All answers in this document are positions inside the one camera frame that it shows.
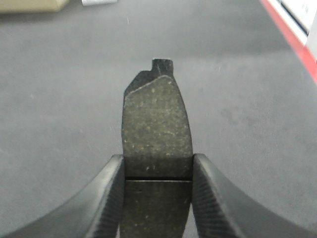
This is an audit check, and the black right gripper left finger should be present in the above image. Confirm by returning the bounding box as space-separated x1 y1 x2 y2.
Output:
5 155 124 238

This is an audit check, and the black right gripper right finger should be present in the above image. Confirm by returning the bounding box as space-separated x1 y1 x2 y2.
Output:
192 154 317 238

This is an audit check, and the dark conveyor belt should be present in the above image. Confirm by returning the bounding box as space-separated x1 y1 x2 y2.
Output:
0 0 317 235

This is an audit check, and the white long carton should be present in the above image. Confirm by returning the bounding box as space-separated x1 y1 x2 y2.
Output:
81 0 117 6

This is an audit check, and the white machine side panel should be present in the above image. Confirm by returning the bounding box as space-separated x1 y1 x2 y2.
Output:
263 0 317 68

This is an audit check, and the cardboard box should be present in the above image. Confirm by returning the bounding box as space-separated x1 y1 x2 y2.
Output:
0 0 69 13

